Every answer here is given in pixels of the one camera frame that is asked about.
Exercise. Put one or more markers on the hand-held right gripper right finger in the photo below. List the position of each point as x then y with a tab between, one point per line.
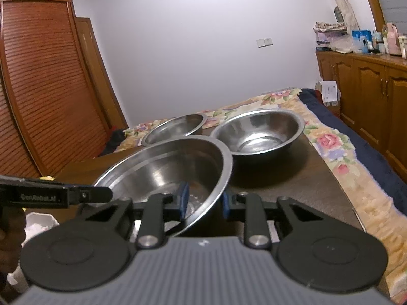
226	206

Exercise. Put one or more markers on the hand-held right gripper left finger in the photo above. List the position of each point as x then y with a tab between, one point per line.
183	201

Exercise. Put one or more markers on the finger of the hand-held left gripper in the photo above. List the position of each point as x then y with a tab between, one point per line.
95	194

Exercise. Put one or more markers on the large steel bowl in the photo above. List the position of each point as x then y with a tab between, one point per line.
178	162

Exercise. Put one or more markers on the small steel bowl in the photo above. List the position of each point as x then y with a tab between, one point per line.
178	127

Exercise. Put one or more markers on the medium steel bowl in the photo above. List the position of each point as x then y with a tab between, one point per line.
257	130

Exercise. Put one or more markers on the person's left hand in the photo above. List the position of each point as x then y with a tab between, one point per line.
11	241

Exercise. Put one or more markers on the dark cloth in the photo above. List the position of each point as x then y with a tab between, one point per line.
111	141

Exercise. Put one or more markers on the brown louvered wardrobe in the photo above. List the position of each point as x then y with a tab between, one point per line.
47	85

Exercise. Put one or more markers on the floral blanket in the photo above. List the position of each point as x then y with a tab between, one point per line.
334	152

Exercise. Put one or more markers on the dark blue blanket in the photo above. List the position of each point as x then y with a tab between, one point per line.
356	139

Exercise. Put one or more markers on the white cardboard box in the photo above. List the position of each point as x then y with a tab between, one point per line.
329	93

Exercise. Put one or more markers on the wooden cabinet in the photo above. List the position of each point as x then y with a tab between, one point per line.
365	101

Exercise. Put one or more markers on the clear plastic bag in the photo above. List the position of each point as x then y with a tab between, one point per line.
341	44

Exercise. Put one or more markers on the pile of folded cloths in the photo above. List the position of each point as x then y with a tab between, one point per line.
329	33

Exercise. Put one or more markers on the blue box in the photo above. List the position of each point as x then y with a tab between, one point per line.
361	39

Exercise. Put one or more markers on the grey fan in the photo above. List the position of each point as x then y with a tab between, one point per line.
337	14

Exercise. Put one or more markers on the beige curtain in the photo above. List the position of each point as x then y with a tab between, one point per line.
345	3

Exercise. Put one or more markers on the pink thermos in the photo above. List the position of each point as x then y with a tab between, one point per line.
393	38

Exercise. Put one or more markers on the grey window blind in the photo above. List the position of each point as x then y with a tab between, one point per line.
392	0

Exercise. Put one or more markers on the white wall switch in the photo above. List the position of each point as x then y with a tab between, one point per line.
265	42

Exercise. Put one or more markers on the wooden window frame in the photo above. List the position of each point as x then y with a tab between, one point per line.
372	3

